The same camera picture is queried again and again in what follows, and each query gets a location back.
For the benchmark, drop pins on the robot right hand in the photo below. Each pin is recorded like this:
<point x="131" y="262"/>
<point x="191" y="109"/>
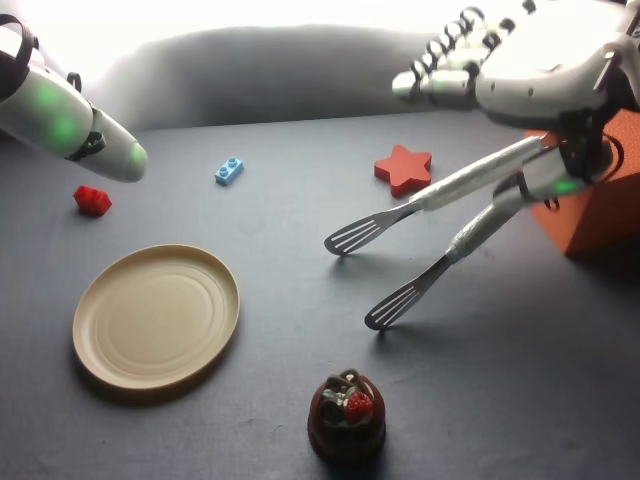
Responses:
<point x="540" y="85"/>

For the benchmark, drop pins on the red star block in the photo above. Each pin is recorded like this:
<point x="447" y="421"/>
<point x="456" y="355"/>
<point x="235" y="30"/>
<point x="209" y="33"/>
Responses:
<point x="402" y="170"/>

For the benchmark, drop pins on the chocolate toy cake with strawberry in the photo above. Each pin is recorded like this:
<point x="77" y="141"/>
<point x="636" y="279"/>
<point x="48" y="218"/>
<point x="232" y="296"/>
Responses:
<point x="346" y="425"/>

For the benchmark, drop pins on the orange textured foam block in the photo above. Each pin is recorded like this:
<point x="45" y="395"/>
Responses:
<point x="610" y="210"/>

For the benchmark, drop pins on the red toy brick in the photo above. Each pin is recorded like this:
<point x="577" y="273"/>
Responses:
<point x="92" y="200"/>

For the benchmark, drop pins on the beige round plate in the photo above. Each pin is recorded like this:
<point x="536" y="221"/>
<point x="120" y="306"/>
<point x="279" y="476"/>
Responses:
<point x="155" y="315"/>

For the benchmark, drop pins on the light blue toy brick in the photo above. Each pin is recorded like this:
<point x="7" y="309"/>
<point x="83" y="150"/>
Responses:
<point x="230" y="171"/>

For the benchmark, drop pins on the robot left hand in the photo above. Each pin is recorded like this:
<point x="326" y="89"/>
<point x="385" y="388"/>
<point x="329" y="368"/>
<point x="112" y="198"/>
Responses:
<point x="55" y="115"/>

